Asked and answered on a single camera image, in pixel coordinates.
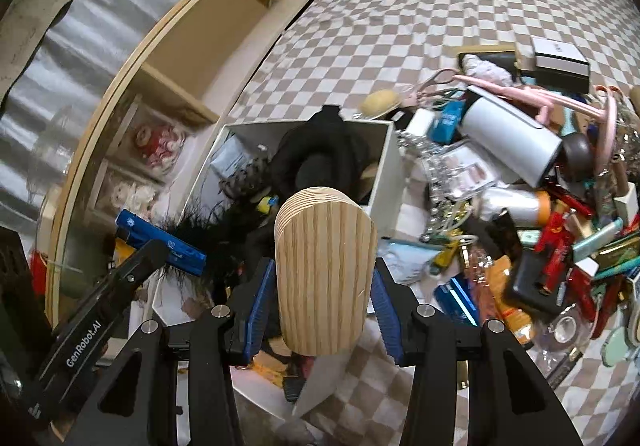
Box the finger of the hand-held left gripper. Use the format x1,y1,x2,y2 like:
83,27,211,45
116,210,207,277
20,242,170,422

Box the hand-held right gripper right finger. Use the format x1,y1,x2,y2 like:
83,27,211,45
372,258,586,446

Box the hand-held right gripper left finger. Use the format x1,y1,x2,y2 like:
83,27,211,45
75,258,277,446

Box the striped wooden block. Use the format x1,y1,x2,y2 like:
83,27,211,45
274,187,379,358

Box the white storage box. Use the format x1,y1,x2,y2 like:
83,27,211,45
150,120,407,422

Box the black feather trim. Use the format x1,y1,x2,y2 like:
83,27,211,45
157,198,266,287

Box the white face mask packet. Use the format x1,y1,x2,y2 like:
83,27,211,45
379,237,445,287

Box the red and white plush toy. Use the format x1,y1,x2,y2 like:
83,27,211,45
131,122,187,173

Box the black studded brush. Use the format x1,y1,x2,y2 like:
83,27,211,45
222,155,274,200

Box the orange tube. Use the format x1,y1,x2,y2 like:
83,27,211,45
492,291,538,347

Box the black power bank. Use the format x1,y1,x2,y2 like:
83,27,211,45
501,250,569,320

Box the silver tiara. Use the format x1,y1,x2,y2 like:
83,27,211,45
397,132,476,233

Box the white bottle orange cap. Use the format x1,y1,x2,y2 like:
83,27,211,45
474,187,552,227

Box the press-on nails box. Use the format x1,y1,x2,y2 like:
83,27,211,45
440,145,498,199

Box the clear tape roll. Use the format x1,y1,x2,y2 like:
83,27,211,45
541,310,587,353

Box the black neck pillow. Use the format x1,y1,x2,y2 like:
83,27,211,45
270,104,373,207

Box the pile of lighters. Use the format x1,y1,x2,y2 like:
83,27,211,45
430,186,640,367

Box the white charger plug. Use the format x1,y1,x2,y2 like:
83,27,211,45
404,108,436,141

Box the wooden bedside shelf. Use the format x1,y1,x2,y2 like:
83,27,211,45
44,0,332,327

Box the small blue packet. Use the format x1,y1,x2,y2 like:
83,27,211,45
431,100,467,145

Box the yellow sponge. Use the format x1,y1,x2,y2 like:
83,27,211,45
360,88,404,120

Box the grey curtain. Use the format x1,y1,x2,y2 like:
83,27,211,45
0,0,173,327

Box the white cylindrical flask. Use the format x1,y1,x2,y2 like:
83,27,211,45
459,84,564,190

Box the teal rimmed small mirror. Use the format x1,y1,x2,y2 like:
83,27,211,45
601,325,628,368

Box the pink round stand mirror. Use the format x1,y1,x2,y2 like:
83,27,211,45
451,72,623,177

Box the dark brown round cap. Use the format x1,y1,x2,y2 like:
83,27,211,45
559,131,597,167

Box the white knitted item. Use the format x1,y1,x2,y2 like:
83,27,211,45
465,58,517,87

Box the small white box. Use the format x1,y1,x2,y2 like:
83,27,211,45
615,186,639,223

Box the black gold-edged box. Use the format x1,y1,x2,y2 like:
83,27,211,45
456,44,523,76

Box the checkered bed sheet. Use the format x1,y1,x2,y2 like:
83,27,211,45
220,0,640,446

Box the black and white gift box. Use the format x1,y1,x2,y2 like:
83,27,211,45
517,36,592,95

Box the orange cord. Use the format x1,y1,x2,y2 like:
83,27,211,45
462,246,511,327

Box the pink handled scissors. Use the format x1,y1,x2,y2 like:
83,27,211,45
399,67,460,102

